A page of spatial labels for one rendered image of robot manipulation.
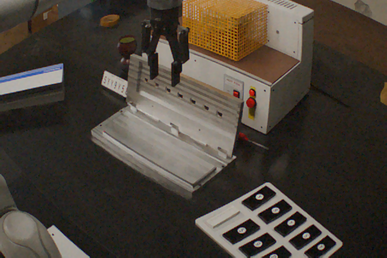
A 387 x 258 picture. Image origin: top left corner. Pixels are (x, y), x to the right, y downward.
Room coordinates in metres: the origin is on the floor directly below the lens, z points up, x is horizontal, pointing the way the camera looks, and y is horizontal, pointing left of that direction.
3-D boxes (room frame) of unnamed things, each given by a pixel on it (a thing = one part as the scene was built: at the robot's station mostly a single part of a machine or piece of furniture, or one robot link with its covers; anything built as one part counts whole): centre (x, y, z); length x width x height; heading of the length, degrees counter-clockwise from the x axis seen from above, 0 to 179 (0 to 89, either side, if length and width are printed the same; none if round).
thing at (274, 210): (0.91, -0.23, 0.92); 0.10 x 0.05 x 0.01; 123
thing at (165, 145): (1.23, 0.11, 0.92); 0.44 x 0.21 x 0.04; 50
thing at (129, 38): (1.78, 0.27, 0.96); 0.09 x 0.09 x 0.11
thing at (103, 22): (2.22, 0.43, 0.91); 0.10 x 0.10 x 0.02
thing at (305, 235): (0.78, -0.32, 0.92); 0.10 x 0.05 x 0.01; 122
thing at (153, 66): (1.15, 0.10, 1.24); 0.03 x 0.01 x 0.07; 149
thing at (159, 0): (1.13, 0.07, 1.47); 0.09 x 0.09 x 0.06
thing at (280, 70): (1.55, -0.23, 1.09); 0.75 x 0.40 x 0.38; 50
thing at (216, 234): (0.81, -0.23, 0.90); 0.40 x 0.27 x 0.01; 35
